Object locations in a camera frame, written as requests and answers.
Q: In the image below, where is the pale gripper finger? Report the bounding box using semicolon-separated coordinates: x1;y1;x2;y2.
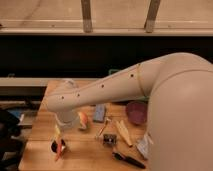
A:
55;125;61;138

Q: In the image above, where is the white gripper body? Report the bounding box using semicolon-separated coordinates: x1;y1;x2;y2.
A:
55;110;80;130

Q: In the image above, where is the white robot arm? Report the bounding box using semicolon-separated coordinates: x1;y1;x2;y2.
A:
45;53;213;171

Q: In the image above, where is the purple bowl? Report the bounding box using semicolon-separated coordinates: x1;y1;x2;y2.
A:
126;101;147;125

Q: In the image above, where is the red yellow apple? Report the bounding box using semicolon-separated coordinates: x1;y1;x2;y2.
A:
78;112;88;130

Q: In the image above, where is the blue sponge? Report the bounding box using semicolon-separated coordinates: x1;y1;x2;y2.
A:
93;104;106;123

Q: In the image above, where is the metal spoon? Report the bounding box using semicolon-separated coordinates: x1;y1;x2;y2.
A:
95;117;112;139

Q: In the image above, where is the black chair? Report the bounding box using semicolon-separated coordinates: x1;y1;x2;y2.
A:
0;108;23;171

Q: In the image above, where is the corn cob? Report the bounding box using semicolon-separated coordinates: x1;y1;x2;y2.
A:
116;120;133;147

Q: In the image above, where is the green plastic bin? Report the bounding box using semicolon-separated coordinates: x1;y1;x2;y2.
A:
108;69;120;76

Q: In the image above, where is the blue white crumpled cloth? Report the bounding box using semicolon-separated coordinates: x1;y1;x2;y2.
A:
136;133;150;160

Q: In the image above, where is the black handled brush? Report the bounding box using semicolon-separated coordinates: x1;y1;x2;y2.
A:
102;133;147;170

